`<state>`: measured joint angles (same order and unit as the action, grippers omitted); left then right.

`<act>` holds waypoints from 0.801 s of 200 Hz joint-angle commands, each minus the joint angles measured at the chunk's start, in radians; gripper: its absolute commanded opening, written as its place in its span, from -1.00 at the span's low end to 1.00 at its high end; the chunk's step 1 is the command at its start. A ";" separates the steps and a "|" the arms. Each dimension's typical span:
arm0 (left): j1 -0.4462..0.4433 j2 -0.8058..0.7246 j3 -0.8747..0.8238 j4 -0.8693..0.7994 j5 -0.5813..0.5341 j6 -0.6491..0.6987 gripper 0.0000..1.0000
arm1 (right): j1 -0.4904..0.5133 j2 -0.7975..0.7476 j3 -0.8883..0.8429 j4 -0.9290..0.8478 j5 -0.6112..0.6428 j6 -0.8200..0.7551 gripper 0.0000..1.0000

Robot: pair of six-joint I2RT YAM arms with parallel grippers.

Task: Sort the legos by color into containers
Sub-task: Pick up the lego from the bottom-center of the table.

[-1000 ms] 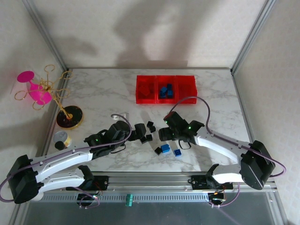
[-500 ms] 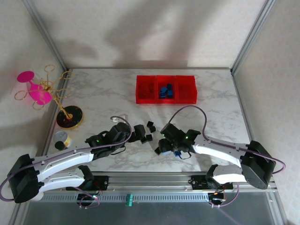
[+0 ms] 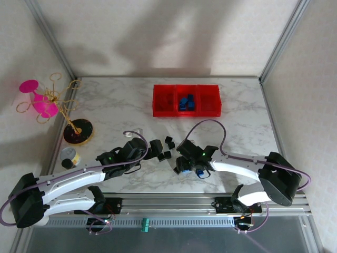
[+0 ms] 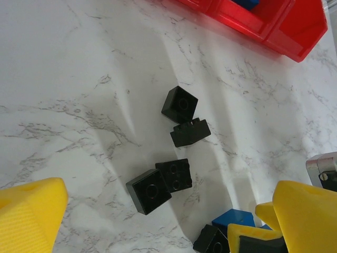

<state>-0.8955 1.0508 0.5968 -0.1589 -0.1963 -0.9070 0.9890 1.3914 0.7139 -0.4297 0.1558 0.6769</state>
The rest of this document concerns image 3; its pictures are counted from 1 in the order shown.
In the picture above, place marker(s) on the teal connector block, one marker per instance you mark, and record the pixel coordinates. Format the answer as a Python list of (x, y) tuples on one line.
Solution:
[(145, 225)]

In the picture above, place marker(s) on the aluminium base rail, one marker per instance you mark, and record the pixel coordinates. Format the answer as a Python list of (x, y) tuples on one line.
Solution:
[(171, 205)]

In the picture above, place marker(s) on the black controller board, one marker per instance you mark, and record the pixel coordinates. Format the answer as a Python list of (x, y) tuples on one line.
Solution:
[(243, 224), (98, 222)]

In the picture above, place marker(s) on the aluminium frame post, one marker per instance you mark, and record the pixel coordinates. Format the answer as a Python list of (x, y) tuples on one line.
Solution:
[(49, 34), (284, 39)]

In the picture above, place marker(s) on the aluminium table back rail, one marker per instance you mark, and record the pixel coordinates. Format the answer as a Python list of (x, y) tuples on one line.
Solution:
[(168, 77)]

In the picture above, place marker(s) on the silver tin can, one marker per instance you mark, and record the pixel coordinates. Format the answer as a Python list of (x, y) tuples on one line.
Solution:
[(69, 153)]

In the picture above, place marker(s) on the pink wine glass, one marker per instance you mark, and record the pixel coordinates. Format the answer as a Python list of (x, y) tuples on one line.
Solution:
[(28, 86)]

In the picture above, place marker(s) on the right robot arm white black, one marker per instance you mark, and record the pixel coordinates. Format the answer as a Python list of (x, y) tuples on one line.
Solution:
[(237, 166)]

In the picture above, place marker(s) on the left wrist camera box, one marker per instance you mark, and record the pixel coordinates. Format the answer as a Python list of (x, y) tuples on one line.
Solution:
[(130, 135)]

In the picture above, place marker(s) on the blue lego brick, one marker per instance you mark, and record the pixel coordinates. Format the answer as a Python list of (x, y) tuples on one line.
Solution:
[(182, 106), (200, 173), (186, 171), (183, 101), (190, 97), (191, 105)]

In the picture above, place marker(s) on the small black jar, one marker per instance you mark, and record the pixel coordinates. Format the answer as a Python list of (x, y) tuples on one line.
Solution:
[(67, 164)]

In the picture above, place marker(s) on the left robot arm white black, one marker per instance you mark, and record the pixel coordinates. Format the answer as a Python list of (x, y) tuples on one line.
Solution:
[(73, 179)]

